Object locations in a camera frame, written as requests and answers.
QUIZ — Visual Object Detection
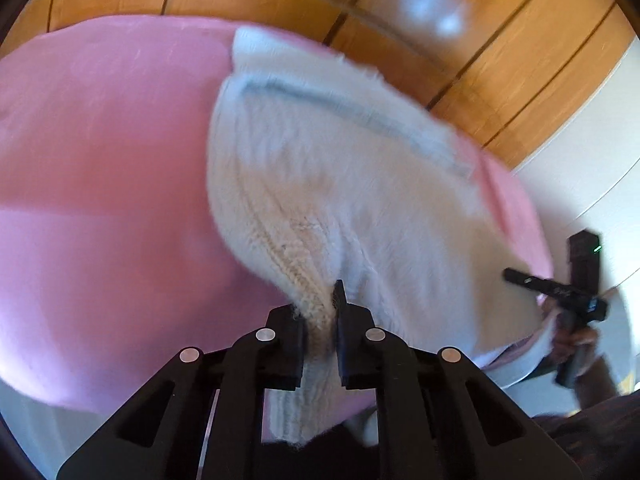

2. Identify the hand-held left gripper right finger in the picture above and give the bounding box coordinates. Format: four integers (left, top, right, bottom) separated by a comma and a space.
332, 280, 583, 480

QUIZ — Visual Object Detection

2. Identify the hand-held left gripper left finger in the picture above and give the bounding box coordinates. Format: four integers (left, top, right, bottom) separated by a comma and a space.
56, 305, 307, 480

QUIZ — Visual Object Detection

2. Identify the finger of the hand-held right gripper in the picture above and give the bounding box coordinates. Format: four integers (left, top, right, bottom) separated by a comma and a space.
504, 268, 610, 322

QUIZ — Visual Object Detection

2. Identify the light grey knitted sweater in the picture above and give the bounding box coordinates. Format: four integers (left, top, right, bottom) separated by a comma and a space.
205, 26, 558, 446

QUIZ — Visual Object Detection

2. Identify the person's right forearm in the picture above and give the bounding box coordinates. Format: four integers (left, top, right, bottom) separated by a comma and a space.
572, 352, 623, 413

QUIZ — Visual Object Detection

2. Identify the person's right hand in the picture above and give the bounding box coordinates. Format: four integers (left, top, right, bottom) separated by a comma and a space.
547, 310, 600, 363

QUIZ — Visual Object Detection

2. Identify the white mattress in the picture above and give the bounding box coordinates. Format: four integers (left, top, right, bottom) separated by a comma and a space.
20, 395, 161, 480

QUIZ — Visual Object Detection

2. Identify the pink blanket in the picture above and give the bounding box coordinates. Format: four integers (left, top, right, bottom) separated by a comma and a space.
0, 15, 557, 411

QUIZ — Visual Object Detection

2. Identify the glossy wooden wardrobe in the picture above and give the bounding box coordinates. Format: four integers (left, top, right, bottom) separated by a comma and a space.
0, 0, 637, 170

